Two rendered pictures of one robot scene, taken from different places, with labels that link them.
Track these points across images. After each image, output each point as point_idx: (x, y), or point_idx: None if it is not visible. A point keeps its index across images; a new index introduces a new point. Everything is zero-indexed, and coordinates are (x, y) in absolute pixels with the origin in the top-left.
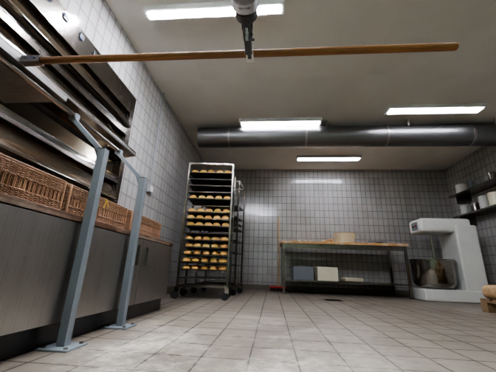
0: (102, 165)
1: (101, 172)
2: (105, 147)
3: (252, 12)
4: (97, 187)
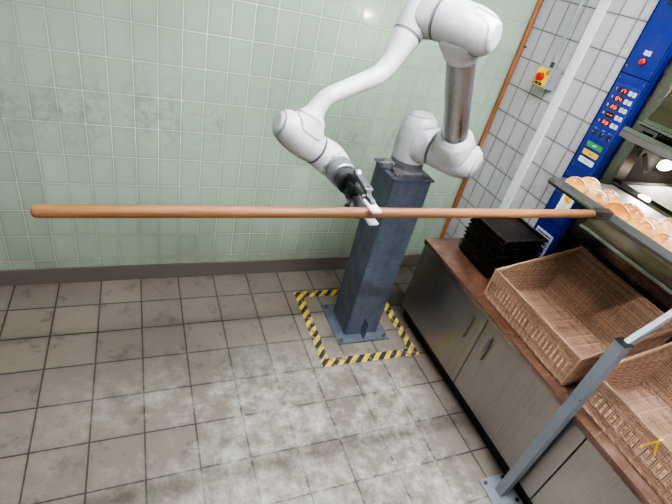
0: (600, 361)
1: (594, 368)
2: (615, 339)
3: (334, 186)
4: (580, 384)
